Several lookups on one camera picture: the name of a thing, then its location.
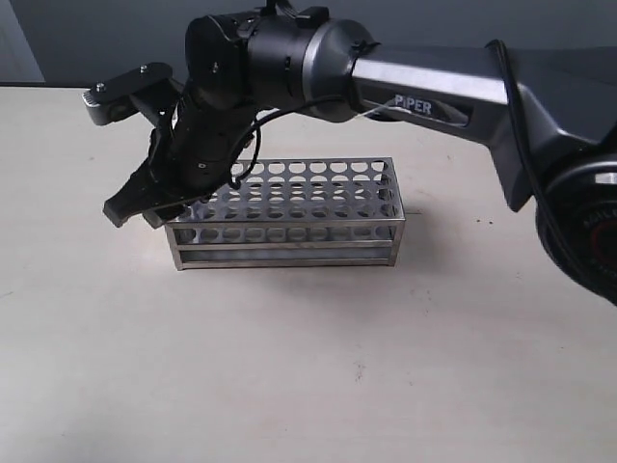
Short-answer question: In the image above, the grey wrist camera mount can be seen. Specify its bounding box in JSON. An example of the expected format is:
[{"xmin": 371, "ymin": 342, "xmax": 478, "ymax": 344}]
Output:
[{"xmin": 82, "ymin": 62, "xmax": 183, "ymax": 126}]

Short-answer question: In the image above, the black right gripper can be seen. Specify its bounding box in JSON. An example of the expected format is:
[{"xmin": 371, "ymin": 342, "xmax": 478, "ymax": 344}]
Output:
[{"xmin": 102, "ymin": 86, "xmax": 255, "ymax": 230}]

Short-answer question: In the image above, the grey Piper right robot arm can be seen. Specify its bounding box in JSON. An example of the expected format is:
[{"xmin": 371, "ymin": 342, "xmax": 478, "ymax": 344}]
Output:
[{"xmin": 88, "ymin": 1, "xmax": 616, "ymax": 301}]

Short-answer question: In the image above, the stainless steel test tube rack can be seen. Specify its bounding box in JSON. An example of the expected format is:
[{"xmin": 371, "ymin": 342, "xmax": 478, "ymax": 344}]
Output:
[{"xmin": 165, "ymin": 157, "xmax": 405, "ymax": 270}]

